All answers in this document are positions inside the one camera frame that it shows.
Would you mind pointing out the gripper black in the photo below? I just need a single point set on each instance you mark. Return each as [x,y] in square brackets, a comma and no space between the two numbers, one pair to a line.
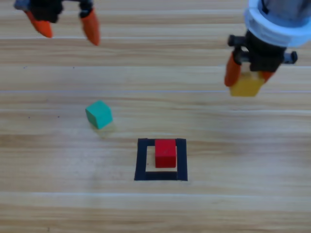
[46,11]
[262,55]

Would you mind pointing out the yellow cube block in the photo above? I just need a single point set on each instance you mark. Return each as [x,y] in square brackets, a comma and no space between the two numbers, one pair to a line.
[245,87]

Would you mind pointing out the green cube block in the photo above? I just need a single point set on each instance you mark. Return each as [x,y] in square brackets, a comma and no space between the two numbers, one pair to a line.
[98,114]

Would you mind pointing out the red cube block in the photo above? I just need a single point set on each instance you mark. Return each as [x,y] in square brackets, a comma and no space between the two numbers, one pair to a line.
[165,154]

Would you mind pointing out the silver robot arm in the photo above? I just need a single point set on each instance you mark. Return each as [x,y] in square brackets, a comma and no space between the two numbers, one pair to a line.
[286,8]

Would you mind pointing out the black tape square outline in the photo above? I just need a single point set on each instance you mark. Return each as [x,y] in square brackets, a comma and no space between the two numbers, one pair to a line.
[141,160]

